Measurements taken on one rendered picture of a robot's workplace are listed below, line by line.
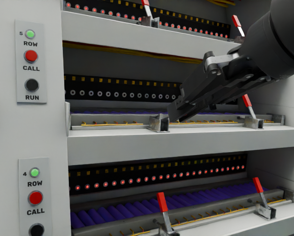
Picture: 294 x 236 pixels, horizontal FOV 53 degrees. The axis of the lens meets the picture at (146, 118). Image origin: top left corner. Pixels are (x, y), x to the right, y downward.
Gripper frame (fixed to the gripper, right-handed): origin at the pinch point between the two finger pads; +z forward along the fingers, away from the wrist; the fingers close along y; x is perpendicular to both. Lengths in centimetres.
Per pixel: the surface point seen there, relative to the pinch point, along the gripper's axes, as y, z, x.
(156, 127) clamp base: -1.2, 8.0, -0.8
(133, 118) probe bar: -3.3, 12.1, 2.4
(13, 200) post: -25.3, 8.2, -11.0
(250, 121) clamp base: 25.4, 8.8, 1.3
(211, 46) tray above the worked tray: 13.6, 3.7, 16.3
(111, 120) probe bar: -8.0, 12.1, 2.0
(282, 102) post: 42.2, 10.4, 7.6
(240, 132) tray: 19.3, 7.2, -2.0
